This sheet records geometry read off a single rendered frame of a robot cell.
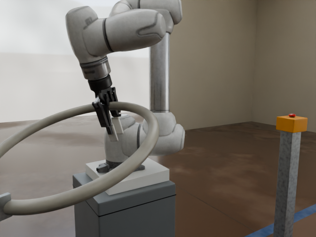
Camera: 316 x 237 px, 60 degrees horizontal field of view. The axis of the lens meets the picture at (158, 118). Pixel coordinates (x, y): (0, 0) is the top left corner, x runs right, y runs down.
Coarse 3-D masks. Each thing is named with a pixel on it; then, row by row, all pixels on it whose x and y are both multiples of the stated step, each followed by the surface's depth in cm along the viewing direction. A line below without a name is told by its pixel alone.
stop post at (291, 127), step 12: (276, 120) 163; (288, 120) 156; (300, 120) 155; (288, 132) 159; (300, 132) 160; (288, 144) 159; (288, 156) 160; (288, 168) 160; (288, 180) 161; (276, 192) 169; (288, 192) 163; (276, 204) 170; (288, 204) 164; (276, 216) 171; (288, 216) 166; (276, 228) 171; (288, 228) 168
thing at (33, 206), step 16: (64, 112) 93; (80, 112) 94; (144, 112) 80; (32, 128) 88; (0, 144) 80; (144, 144) 64; (128, 160) 59; (144, 160) 62; (112, 176) 56; (64, 192) 54; (80, 192) 54; (96, 192) 55; (16, 208) 53; (32, 208) 53; (48, 208) 53
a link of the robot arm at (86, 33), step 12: (72, 12) 77; (84, 12) 77; (72, 24) 78; (84, 24) 77; (96, 24) 78; (72, 36) 79; (84, 36) 78; (96, 36) 78; (72, 48) 82; (84, 48) 80; (96, 48) 80; (108, 48) 80; (84, 60) 82; (96, 60) 83
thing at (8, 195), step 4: (0, 196) 54; (4, 196) 54; (8, 196) 55; (0, 200) 54; (4, 200) 54; (8, 200) 55; (0, 204) 54; (4, 204) 54; (0, 208) 54; (0, 212) 54; (0, 216) 54; (4, 216) 55; (8, 216) 55; (0, 220) 54
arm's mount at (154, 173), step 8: (104, 160) 151; (152, 160) 149; (88, 168) 143; (152, 168) 138; (160, 168) 138; (96, 176) 133; (128, 176) 129; (136, 176) 129; (144, 176) 129; (152, 176) 132; (160, 176) 134; (168, 176) 137; (120, 184) 123; (128, 184) 125; (136, 184) 128; (144, 184) 130; (152, 184) 132; (112, 192) 121; (120, 192) 124
